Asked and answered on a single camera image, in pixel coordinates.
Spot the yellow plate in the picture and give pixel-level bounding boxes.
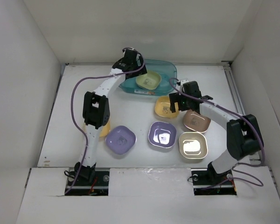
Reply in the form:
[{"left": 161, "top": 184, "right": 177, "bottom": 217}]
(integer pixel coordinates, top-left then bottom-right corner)
[
  {"left": 83, "top": 120, "right": 111, "bottom": 138},
  {"left": 154, "top": 96, "right": 179, "bottom": 119}
]

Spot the green plate with panda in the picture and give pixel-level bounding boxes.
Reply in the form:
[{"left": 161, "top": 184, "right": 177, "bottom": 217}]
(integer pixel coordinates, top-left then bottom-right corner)
[{"left": 136, "top": 70, "right": 161, "bottom": 90}]

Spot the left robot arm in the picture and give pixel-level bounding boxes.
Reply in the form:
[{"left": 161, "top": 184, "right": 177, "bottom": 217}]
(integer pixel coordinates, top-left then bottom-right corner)
[{"left": 70, "top": 47, "right": 147, "bottom": 185}]

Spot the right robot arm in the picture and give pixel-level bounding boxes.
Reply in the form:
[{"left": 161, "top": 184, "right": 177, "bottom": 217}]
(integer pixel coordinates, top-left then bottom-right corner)
[{"left": 169, "top": 78, "right": 265, "bottom": 187}]

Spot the teal plastic bin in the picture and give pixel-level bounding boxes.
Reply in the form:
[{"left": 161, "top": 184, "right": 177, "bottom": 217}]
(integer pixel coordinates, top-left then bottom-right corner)
[{"left": 119, "top": 59, "right": 177, "bottom": 96}]

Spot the brown plate with panda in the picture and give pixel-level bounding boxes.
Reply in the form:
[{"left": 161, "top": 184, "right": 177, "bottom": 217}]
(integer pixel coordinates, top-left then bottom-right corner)
[{"left": 182, "top": 110, "right": 211, "bottom": 133}]

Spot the dark purple plate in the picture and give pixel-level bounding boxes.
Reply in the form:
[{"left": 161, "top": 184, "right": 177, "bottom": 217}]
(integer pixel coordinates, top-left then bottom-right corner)
[{"left": 148, "top": 121, "right": 177, "bottom": 148}]

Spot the beige plate front right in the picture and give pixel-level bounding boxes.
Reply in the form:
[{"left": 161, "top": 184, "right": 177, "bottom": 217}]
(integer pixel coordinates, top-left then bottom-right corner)
[{"left": 179, "top": 132, "right": 208, "bottom": 160}]

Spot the light purple plate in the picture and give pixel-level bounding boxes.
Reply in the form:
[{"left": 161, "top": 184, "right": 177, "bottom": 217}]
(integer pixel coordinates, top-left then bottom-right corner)
[{"left": 105, "top": 126, "right": 137, "bottom": 155}]

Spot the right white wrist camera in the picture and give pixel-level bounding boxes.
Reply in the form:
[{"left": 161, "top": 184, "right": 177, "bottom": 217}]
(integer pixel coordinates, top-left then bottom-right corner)
[{"left": 177, "top": 79, "right": 189, "bottom": 86}]

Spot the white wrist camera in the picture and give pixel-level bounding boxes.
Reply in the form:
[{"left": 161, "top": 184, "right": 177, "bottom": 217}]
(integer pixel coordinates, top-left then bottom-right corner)
[
  {"left": 122, "top": 47, "right": 138, "bottom": 52},
  {"left": 177, "top": 79, "right": 189, "bottom": 86}
]

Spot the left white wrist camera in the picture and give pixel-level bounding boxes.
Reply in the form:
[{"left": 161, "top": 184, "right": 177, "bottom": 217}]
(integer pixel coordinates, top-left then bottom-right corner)
[{"left": 122, "top": 47, "right": 138, "bottom": 52}]

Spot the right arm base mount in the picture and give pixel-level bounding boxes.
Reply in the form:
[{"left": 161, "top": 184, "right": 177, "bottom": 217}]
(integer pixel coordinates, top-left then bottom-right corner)
[{"left": 188, "top": 168, "right": 237, "bottom": 196}]

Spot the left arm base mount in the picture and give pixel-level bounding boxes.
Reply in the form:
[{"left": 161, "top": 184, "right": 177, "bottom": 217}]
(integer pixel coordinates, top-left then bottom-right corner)
[{"left": 64, "top": 169, "right": 110, "bottom": 196}]

